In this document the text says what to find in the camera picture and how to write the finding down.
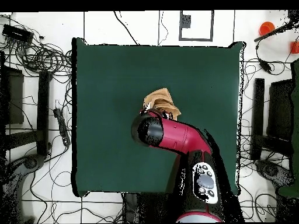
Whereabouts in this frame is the grey chair base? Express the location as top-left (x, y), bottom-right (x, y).
top-left (0, 152), bottom-right (46, 223)
top-left (253, 159), bottom-right (295, 190)

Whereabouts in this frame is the dark green cloth piece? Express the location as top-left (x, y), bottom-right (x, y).
top-left (277, 59), bottom-right (299, 199)

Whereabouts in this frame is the dark grey square block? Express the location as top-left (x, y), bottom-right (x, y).
top-left (179, 14), bottom-right (192, 29)

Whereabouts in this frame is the black electronics box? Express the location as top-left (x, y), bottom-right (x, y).
top-left (1, 23), bottom-right (34, 45)

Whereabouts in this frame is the tangled black cable bundle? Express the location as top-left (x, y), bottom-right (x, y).
top-left (0, 13), bottom-right (73, 78)

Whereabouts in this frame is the orange cup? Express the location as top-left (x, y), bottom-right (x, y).
top-left (258, 21), bottom-right (276, 37)

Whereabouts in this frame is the black power strip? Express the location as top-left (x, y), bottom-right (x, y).
top-left (53, 107), bottom-right (71, 148)

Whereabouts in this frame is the tan terry towel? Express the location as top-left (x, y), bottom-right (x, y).
top-left (142, 87), bottom-right (182, 121)

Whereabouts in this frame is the black flat panel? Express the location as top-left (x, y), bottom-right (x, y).
top-left (0, 51), bottom-right (25, 125)
top-left (266, 78), bottom-right (295, 141)

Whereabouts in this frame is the black power adapter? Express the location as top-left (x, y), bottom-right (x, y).
top-left (258, 58), bottom-right (273, 75)

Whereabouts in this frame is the black rod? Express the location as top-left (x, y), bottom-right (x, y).
top-left (253, 19), bottom-right (299, 43)

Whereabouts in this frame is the grey square frame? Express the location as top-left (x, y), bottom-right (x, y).
top-left (178, 10), bottom-right (214, 42)

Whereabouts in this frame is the black upright bar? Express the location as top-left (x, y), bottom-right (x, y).
top-left (250, 78), bottom-right (266, 162)
top-left (36, 70), bottom-right (53, 157)

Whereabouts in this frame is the dark green table cloth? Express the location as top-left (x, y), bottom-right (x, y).
top-left (71, 37), bottom-right (246, 198)

